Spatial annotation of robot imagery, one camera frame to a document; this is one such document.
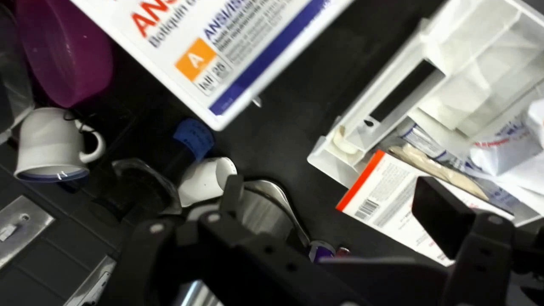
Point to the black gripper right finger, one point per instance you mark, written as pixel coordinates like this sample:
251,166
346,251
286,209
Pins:
485,246

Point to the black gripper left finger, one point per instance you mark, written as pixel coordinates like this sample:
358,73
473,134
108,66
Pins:
239,265

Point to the white dressing packet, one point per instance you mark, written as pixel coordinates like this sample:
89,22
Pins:
511,144

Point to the white first aid box base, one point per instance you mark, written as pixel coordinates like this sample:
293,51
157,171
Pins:
461,76

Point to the white first aid box lid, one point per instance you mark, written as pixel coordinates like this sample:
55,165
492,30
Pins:
215,54

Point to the white mug by kettle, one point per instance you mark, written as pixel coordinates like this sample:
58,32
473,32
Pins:
57,146

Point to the red bowl with purple lid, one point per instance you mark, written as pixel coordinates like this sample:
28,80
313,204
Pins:
69,52

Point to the wall outlet plate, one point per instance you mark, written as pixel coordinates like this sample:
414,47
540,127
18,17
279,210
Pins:
21,222

